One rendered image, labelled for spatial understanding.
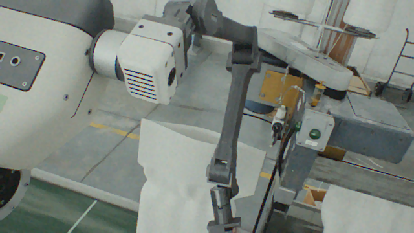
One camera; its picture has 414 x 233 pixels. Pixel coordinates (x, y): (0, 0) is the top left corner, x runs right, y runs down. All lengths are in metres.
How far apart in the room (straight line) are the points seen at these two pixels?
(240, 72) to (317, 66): 0.24
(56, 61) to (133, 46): 0.14
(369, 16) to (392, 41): 5.21
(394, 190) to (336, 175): 0.20
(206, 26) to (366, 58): 5.70
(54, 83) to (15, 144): 0.13
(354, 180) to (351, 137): 0.29
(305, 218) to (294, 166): 0.64
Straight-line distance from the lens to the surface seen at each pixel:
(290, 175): 1.00
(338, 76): 1.00
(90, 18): 0.63
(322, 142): 0.89
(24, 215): 1.84
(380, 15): 1.15
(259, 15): 6.07
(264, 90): 1.29
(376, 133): 0.96
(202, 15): 0.70
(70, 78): 0.61
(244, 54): 1.06
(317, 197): 2.64
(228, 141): 0.98
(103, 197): 1.87
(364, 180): 1.22
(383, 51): 6.34
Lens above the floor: 1.65
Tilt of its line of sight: 26 degrees down
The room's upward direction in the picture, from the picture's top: 11 degrees clockwise
